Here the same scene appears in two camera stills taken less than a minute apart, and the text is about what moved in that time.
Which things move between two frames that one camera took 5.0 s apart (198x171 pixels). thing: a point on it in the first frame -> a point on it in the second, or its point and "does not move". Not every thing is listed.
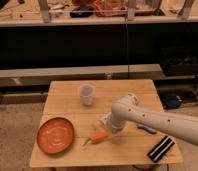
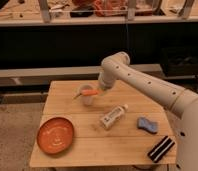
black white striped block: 161,149 does not move
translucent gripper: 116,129 -> 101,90
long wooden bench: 41,77 does not move
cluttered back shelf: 30,13 does not move
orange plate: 55,135 does not move
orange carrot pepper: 96,136 -> 86,92
